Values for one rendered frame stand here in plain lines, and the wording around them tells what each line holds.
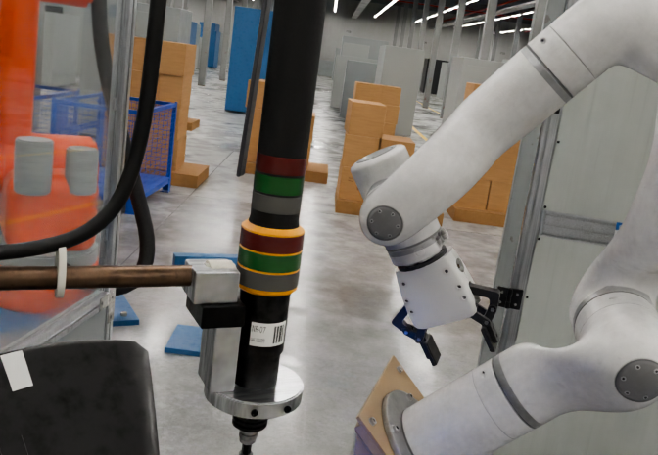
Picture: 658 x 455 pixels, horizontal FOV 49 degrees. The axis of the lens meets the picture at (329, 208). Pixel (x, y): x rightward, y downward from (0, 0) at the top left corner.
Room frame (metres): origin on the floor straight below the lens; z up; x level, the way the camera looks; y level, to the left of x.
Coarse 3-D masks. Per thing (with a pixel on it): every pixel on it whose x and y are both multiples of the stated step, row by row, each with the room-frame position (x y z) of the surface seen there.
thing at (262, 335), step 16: (256, 304) 0.46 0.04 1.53; (272, 304) 0.46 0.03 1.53; (288, 304) 0.47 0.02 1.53; (256, 320) 0.46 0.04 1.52; (272, 320) 0.46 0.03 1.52; (240, 336) 0.46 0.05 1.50; (256, 336) 0.46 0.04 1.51; (272, 336) 0.46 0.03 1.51; (240, 352) 0.46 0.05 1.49; (256, 352) 0.46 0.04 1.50; (272, 352) 0.46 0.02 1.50; (240, 368) 0.46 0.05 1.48; (256, 368) 0.46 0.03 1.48; (272, 368) 0.46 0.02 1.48; (240, 384) 0.46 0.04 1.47; (256, 384) 0.46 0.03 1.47; (272, 384) 0.47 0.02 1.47
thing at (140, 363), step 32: (32, 352) 0.55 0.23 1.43; (64, 352) 0.56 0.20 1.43; (96, 352) 0.58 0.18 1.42; (128, 352) 0.59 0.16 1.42; (0, 384) 0.52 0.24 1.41; (32, 384) 0.53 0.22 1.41; (64, 384) 0.54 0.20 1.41; (96, 384) 0.55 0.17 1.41; (128, 384) 0.57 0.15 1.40; (0, 416) 0.50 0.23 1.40; (32, 416) 0.51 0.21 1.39; (64, 416) 0.52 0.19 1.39; (96, 416) 0.53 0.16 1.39; (128, 416) 0.54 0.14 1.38; (0, 448) 0.48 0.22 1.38; (32, 448) 0.49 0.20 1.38; (64, 448) 0.50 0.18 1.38; (96, 448) 0.51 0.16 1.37; (128, 448) 0.52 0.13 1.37
